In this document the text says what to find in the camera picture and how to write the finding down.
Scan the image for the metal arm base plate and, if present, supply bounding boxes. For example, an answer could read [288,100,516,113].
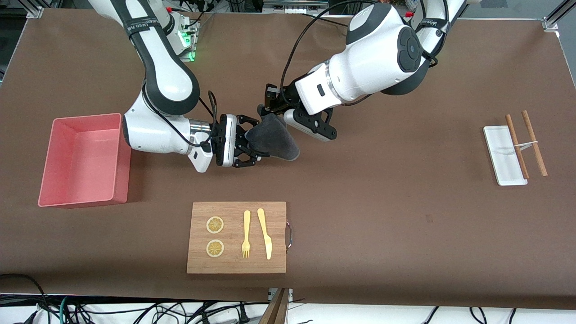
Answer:
[178,16,198,63]

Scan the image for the wooden cutting board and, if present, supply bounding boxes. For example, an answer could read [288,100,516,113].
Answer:
[186,201,293,275]

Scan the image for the small metal bracket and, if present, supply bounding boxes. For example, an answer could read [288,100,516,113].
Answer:
[267,288,294,303]

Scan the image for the pink plastic bin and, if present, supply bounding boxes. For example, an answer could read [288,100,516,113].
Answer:
[38,112,134,208]

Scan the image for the brown wooden post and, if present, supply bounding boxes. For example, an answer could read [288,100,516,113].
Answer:
[260,288,289,324]

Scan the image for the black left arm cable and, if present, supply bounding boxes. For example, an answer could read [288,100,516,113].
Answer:
[280,0,383,95]

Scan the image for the yellow plastic fork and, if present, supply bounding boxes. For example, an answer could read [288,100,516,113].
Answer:
[242,210,252,259]

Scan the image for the grey electronics box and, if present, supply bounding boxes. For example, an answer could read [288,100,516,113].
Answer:
[263,0,329,14]

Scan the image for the white rectangular tray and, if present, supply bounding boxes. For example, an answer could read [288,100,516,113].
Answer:
[483,125,528,186]

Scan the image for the grey and pink cloth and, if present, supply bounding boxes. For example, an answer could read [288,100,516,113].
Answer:
[245,113,300,162]

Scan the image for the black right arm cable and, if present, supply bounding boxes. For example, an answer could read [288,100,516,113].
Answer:
[169,90,222,153]

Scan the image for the yellow plastic knife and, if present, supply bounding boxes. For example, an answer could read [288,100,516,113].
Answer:
[257,208,273,261]

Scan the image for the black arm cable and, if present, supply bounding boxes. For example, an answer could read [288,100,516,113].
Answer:
[280,0,383,95]
[169,90,222,153]

